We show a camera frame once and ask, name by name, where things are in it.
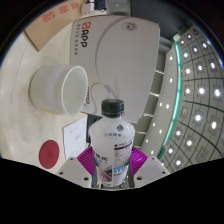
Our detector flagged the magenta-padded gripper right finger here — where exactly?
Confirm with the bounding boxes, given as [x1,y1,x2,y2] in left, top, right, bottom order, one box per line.
[128,145,171,188]

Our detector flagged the brown kraft paper envelope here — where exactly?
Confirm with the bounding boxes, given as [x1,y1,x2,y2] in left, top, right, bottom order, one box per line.
[24,0,88,52]

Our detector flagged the group of ceiling lights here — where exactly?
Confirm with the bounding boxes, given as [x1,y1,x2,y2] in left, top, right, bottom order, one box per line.
[146,26,224,171]

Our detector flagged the white cup with yellow handle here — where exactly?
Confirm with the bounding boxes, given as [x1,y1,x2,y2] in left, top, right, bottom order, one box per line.
[29,63,89,117]

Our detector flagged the flat black electronic device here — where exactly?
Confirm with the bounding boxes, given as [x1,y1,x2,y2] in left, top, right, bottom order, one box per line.
[87,0,108,14]

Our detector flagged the flat round red coaster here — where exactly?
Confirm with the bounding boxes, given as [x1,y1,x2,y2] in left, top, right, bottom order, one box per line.
[38,139,61,170]

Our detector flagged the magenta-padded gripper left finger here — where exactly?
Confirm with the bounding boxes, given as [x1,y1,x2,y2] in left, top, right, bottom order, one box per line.
[55,146,98,188]

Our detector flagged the white cardboard paper box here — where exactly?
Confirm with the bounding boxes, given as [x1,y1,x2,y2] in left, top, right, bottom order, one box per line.
[69,14,162,124]

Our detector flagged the clear plastic water bottle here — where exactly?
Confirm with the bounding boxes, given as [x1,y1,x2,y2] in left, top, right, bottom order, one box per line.
[88,98,136,188]

